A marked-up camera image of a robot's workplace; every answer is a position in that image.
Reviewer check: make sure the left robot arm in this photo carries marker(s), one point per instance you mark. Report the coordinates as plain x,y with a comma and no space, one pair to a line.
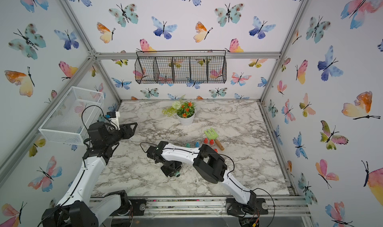
73,209

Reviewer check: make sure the white mesh wall basket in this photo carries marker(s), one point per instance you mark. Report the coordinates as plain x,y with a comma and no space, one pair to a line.
69,120

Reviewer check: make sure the black wire wall basket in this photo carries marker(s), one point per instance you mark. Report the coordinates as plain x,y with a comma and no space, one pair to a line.
181,67

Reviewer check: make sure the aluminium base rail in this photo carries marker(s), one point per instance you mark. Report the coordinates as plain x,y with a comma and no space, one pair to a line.
221,206

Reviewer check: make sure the white pot with flowers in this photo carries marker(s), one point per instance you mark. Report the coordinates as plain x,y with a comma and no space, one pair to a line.
184,110

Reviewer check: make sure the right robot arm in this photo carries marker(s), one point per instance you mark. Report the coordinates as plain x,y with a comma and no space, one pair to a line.
212,168

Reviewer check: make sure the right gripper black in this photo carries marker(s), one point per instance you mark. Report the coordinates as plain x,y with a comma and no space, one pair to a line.
168,174

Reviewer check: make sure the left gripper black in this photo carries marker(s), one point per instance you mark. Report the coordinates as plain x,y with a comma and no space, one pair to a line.
126,131

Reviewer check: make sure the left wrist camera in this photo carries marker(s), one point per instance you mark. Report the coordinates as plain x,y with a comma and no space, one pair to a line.
113,117

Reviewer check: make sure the green garden fork wooden handle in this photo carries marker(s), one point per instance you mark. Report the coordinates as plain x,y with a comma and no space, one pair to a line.
211,134

